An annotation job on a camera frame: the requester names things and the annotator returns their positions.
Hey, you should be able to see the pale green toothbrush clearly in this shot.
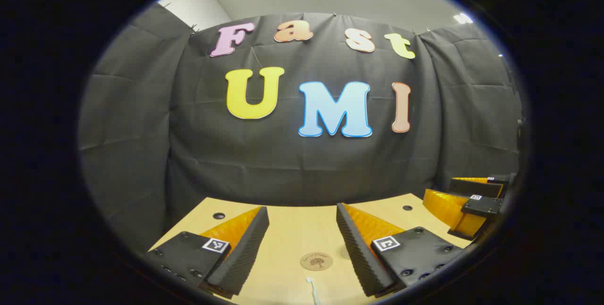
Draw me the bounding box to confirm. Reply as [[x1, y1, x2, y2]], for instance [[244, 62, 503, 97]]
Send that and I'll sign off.
[[306, 277, 321, 305]]

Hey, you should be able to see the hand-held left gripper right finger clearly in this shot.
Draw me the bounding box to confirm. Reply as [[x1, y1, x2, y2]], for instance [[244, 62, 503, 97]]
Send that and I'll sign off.
[[336, 203, 465, 297]]

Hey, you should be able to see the round cork coaster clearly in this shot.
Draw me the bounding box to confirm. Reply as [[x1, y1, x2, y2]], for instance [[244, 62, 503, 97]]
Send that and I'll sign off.
[[300, 252, 334, 271]]

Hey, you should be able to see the wooden desktop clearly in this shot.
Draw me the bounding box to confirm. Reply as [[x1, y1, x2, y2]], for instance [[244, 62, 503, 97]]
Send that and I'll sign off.
[[149, 193, 472, 305]]

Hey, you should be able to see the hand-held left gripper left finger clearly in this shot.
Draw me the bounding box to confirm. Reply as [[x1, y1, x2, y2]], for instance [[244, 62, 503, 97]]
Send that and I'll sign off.
[[144, 206, 270, 299]]

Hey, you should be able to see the black backdrop cloth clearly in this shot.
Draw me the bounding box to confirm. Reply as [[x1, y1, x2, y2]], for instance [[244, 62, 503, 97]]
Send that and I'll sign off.
[[78, 3, 524, 249]]

